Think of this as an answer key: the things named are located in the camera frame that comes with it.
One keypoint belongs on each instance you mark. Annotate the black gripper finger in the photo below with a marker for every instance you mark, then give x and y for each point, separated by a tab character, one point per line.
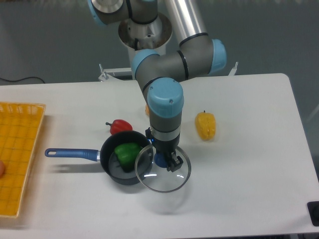
168	156
176	162

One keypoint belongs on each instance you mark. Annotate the dark saucepan blue handle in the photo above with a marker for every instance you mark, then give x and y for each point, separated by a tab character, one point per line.
106	156

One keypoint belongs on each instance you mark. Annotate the black box at table corner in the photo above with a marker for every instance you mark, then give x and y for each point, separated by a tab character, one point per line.
313	208

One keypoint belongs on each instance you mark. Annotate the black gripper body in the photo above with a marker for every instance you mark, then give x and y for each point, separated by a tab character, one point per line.
166	143

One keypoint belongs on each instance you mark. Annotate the glass pot lid blue knob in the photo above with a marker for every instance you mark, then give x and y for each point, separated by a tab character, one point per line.
150	169

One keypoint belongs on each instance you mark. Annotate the red bell pepper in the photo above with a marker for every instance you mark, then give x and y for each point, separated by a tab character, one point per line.
119	125

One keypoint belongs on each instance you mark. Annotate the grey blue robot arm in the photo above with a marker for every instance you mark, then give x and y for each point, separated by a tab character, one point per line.
168	50

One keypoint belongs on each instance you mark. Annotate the yellow wicker basket tray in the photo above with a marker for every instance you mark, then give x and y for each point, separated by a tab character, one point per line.
20	125

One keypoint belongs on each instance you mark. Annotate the yellow bell pepper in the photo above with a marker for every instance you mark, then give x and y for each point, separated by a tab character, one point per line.
205	124

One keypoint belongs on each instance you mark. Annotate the white right mounting bracket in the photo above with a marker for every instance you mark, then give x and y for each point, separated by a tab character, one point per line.
233	70

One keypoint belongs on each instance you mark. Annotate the white mounting bracket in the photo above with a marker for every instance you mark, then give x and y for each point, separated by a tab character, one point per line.
111	74
233	70

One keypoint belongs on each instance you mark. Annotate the green bell pepper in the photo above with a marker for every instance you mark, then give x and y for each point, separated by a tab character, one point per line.
126	154

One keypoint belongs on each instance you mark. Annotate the white left mounting bracket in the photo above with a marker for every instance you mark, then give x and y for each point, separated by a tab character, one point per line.
111	74

